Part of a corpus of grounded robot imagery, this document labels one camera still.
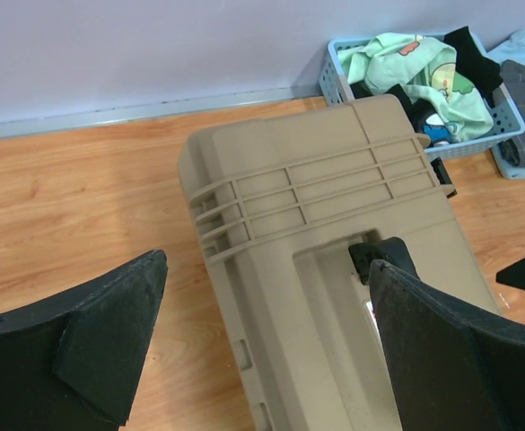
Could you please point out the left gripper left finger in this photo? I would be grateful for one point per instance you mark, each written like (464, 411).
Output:
(73, 361)

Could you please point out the light blue folded cloth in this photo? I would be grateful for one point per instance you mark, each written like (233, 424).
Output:
(512, 49)

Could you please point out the tan plastic tool box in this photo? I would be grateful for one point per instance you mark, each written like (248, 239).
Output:
(277, 203)

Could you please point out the black cloth in basket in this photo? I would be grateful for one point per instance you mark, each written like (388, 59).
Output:
(471, 63)

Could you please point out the green patterned cloth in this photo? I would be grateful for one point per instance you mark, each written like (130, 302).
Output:
(425, 68)

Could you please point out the blue plastic basket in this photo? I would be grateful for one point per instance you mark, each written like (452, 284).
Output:
(508, 121)

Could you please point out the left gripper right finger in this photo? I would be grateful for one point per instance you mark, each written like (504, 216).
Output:
(452, 365)

